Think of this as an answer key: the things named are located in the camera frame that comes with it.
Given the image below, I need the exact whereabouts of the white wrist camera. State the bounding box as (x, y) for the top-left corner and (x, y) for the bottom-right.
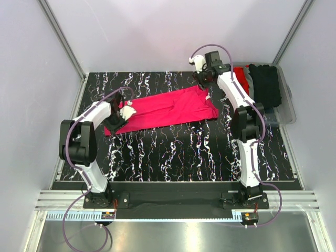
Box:
(120, 101), (137, 121)
(188, 55), (207, 73)

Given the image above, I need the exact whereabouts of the right aluminium corner post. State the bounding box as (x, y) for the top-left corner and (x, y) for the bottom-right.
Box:
(272, 0), (315, 65)

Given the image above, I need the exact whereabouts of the red folded t shirt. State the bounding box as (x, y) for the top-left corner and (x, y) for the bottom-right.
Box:
(234, 67), (249, 95)

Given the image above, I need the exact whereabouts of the orange connector module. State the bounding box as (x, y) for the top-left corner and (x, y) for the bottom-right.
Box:
(242, 212), (259, 222)
(101, 211), (116, 219)

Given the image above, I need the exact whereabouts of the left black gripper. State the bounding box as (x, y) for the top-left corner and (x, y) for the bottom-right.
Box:
(102, 110), (129, 135)

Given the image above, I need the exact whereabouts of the white slotted cable duct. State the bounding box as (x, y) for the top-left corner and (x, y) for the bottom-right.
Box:
(46, 211), (242, 223)

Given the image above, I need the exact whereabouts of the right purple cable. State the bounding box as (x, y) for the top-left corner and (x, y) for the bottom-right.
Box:
(190, 44), (283, 228)

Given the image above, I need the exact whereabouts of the grey folded t shirt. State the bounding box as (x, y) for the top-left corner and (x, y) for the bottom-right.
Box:
(243, 65), (254, 99)

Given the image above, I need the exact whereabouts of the aluminium frame rail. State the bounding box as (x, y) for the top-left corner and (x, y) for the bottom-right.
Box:
(35, 190), (319, 212)

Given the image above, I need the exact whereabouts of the aluminium corner post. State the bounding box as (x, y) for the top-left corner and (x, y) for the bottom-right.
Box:
(272, 0), (315, 65)
(36, 0), (87, 79)

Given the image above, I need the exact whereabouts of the right orange connector module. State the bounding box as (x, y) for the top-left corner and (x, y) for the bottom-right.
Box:
(242, 212), (259, 222)

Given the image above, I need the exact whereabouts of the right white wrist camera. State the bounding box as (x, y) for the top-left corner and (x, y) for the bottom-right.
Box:
(188, 55), (207, 73)

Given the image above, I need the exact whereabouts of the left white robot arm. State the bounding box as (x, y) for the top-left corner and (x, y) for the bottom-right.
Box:
(59, 91), (135, 208)

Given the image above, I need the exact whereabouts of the magenta t shirt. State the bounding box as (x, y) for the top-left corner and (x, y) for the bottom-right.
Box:
(116, 86), (219, 134)

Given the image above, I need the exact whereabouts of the left aluminium corner post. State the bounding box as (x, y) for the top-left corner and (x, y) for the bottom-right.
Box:
(36, 0), (87, 79)

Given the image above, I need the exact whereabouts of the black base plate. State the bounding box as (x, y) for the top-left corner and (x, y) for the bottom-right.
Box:
(83, 182), (269, 210)

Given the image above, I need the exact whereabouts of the black folded t shirt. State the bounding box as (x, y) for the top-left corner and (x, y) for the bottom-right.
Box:
(249, 64), (282, 110)

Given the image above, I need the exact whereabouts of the clear plastic bin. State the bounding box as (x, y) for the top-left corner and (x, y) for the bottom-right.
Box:
(233, 62), (296, 125)

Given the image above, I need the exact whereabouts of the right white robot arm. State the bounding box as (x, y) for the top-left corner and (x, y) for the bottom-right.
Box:
(189, 51), (265, 208)

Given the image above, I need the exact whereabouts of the left orange connector module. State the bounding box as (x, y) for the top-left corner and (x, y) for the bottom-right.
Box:
(101, 211), (116, 219)

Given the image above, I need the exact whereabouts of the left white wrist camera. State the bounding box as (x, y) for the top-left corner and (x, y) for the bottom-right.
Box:
(120, 101), (137, 121)

